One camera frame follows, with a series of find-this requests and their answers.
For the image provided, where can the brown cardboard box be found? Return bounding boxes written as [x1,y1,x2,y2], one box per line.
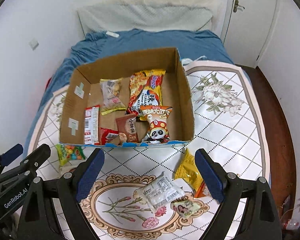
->
[59,48,194,145]

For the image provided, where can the clear white biscuit packet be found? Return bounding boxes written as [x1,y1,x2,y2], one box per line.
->
[136,172,185,213]

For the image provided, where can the red white snack bar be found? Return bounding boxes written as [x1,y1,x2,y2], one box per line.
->
[84,105,100,145]

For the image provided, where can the clear pastry packet yellow trim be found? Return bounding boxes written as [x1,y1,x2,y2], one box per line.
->
[100,78,126,116]

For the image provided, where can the panda orange snack bag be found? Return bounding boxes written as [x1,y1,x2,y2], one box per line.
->
[140,105,173,143]

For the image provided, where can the yellow snack packet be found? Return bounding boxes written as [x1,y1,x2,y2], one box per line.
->
[174,148,203,191]

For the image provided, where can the white door with handle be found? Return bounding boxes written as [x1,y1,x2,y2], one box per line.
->
[221,0,277,67]

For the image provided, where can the korean cheese noodle packet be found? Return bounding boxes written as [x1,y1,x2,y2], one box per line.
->
[127,69,166,116]

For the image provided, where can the colourful candy ball bag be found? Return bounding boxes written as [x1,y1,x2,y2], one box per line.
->
[56,144,86,166]

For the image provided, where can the brown cake packet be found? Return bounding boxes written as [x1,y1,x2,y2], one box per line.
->
[116,114,139,143]

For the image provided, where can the blue bed sheet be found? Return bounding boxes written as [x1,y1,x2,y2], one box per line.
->
[24,29,234,154]

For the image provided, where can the white wall socket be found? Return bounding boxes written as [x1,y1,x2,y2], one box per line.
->
[29,38,39,50]

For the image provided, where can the small red snack packet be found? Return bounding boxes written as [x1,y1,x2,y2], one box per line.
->
[100,128,119,145]

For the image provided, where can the white quilted pillow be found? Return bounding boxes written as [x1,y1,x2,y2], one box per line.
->
[77,0,218,34]

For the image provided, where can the white remote on bed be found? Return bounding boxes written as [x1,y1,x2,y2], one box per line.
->
[106,31,120,38]

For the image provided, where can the cream franzzi wafer packet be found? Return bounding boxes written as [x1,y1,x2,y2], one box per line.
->
[171,200,200,218]

